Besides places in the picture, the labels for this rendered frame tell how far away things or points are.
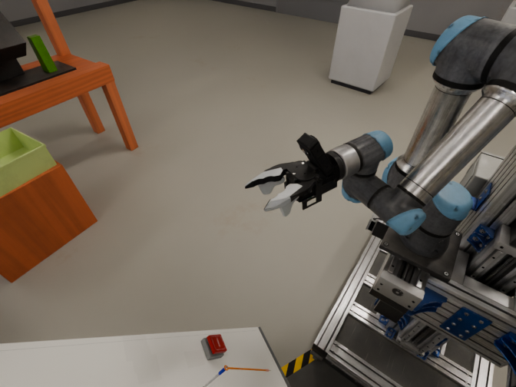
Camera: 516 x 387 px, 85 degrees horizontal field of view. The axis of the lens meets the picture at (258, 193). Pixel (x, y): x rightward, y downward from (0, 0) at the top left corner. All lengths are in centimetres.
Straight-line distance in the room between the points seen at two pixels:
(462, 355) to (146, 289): 204
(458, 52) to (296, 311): 176
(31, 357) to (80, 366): 8
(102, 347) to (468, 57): 101
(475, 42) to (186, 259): 213
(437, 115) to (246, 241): 184
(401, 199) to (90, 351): 74
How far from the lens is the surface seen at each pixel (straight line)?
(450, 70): 85
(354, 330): 195
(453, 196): 99
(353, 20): 465
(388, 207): 72
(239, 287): 221
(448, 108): 89
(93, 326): 237
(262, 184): 64
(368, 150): 69
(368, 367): 189
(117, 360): 77
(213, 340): 91
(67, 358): 73
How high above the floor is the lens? 197
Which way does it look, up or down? 45 degrees down
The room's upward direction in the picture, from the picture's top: straight up
